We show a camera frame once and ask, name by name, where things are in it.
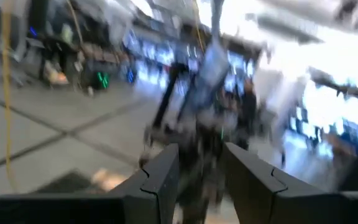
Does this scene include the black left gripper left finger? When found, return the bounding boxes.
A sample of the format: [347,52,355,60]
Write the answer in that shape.
[109,142,180,224]

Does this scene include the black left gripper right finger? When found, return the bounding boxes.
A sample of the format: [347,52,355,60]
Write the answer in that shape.
[224,142,343,224]

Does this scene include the black PC tower green lights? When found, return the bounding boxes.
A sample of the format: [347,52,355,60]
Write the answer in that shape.
[94,70,111,91]

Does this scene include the large dark display panel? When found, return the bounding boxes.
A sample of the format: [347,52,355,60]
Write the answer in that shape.
[191,40,229,106]

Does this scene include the black display stand post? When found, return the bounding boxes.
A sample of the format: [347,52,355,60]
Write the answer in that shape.
[152,62,195,129]

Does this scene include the yellow cable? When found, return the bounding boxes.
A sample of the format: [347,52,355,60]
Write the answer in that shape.
[1,0,16,190]

